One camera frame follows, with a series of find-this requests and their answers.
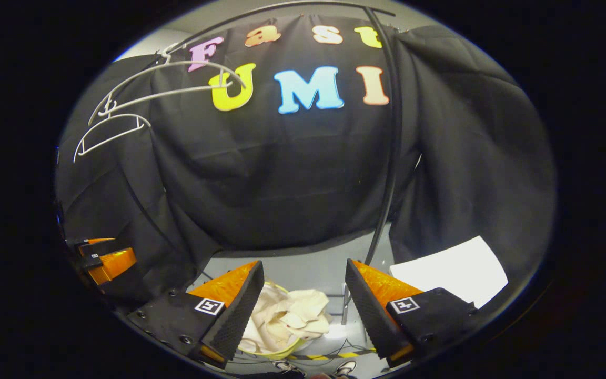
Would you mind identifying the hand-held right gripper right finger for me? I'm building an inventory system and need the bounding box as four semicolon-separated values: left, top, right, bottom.
344;258;480;370

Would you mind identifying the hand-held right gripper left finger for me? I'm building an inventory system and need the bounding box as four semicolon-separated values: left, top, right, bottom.
126;260;265;370

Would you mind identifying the cream shirt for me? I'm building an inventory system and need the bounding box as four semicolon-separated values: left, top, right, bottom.
240;287;334;355

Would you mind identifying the yellow laundry hamper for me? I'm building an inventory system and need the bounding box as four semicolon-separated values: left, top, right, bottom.
237;282;310;362

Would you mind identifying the white plastic clothes hanger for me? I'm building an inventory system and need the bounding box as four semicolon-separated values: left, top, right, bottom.
73;95;153;164
88;43;247;126

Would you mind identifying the black metal clothes rack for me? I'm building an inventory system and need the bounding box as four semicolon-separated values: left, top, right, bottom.
140;0;405;325

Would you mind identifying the yellow black floor tape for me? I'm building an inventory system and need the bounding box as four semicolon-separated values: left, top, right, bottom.
287;348;378;362

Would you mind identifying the stack of white sheets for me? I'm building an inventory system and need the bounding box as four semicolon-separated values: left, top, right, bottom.
389;235;509;309

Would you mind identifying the black backdrop cloth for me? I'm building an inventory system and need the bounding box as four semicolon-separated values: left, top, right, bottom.
56;13;556;312

